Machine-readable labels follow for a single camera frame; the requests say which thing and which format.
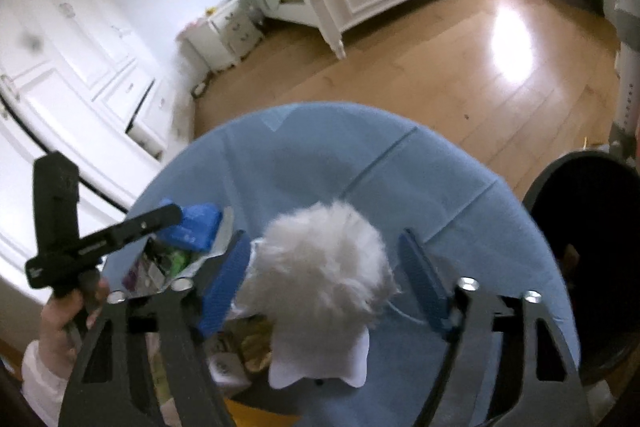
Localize blue snack packet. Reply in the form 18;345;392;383
160;203;223;253

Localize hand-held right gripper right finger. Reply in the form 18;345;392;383
397;227;593;427

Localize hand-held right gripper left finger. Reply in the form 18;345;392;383
57;229;253;427

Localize black trash bin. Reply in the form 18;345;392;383
520;150;640;388

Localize white adjustable desk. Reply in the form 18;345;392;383
595;0;640;158

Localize small white box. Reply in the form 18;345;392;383
207;352;251;388

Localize white nightstand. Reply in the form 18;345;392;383
180;0;266;75

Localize person's left forearm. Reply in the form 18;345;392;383
20;339;71;427

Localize white fluffy plush toy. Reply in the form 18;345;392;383
240;201;402;390

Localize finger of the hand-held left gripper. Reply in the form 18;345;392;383
77;203;184;259

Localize silver foil wrapper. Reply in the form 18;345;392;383
122;207;236;298

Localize yellow patterned wrapper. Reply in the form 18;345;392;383
240;317;276;373

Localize person's left hand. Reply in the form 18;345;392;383
40;279;111;378

